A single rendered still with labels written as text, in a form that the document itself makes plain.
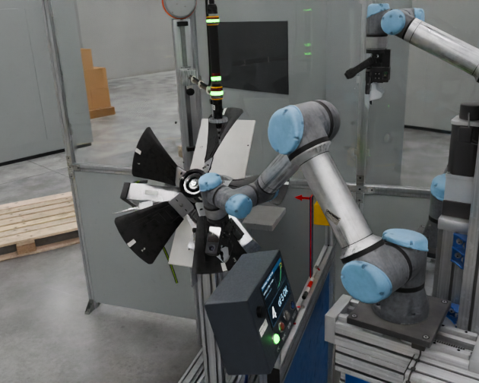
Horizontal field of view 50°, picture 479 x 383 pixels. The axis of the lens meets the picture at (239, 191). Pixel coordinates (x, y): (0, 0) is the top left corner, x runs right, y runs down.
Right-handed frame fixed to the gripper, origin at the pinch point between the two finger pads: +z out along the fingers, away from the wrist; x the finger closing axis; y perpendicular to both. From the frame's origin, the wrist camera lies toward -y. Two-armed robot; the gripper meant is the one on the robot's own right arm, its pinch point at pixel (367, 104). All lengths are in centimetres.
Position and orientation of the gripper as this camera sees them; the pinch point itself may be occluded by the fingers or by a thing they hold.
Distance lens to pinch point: 202.8
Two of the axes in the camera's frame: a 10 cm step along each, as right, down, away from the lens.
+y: 9.4, 0.8, -3.4
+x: 3.4, -3.3, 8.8
